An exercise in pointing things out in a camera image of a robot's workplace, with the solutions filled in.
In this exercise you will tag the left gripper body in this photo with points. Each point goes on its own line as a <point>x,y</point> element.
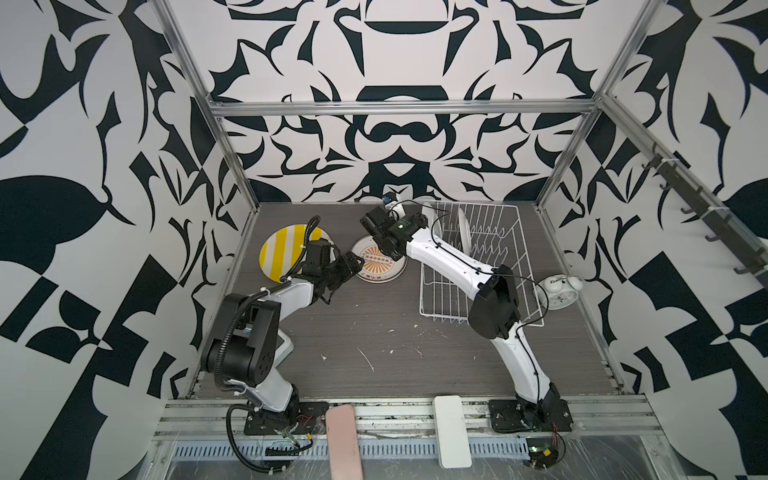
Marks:
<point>338,273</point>

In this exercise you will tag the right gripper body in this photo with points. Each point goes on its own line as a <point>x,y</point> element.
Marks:
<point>420,221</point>

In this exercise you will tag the yellow white striped plate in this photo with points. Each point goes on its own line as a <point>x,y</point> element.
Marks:
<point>281,250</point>

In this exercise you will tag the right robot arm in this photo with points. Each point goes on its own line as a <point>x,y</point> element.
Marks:
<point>494,313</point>

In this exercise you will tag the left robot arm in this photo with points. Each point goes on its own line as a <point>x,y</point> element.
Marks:
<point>242,344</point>

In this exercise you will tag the grey digital clock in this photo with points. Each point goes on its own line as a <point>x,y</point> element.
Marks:
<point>284,348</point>

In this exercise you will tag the pink flat bar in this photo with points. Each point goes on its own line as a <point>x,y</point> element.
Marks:
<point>343,447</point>

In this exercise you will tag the white flat block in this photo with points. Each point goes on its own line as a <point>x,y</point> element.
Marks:
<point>453,448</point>

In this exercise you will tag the small circuit board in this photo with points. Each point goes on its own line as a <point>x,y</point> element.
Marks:
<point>545,452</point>

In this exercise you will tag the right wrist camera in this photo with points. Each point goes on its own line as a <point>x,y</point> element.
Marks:
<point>391,202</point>

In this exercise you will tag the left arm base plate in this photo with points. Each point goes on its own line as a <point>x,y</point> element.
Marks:
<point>299,418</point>

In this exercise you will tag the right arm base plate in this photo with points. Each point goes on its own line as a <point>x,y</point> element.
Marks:
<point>513,416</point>

